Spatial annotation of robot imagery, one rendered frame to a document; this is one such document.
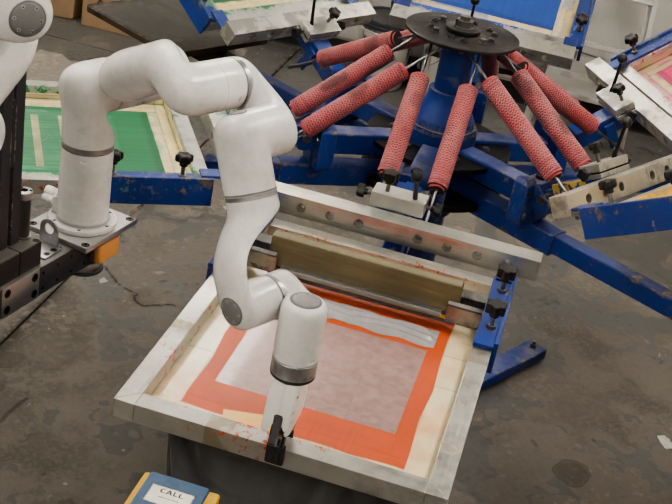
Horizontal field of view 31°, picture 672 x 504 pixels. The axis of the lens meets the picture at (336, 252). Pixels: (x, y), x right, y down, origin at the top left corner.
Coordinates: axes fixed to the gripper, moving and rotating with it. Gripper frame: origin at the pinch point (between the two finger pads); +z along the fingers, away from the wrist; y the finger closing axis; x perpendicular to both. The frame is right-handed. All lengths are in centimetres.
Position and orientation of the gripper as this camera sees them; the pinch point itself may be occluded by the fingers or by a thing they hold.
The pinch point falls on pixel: (279, 445)
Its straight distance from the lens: 205.8
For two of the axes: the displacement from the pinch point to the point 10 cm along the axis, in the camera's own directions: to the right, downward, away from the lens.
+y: -2.6, 4.2, -8.7
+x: 9.5, 2.7, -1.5
